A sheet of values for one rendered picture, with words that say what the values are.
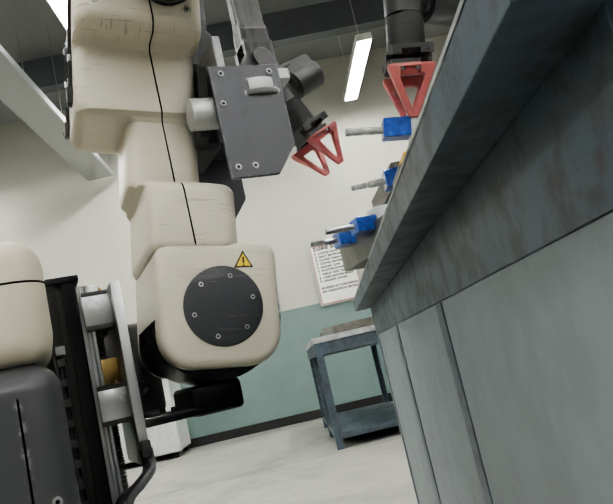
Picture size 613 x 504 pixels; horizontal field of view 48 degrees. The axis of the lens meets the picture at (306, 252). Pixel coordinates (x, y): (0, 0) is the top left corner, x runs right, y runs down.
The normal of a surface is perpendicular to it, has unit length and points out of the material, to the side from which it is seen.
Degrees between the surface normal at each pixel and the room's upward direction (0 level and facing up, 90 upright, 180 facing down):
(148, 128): 90
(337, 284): 90
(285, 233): 90
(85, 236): 90
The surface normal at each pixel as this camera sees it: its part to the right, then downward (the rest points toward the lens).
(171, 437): 0.03, -0.17
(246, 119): 0.34, -0.22
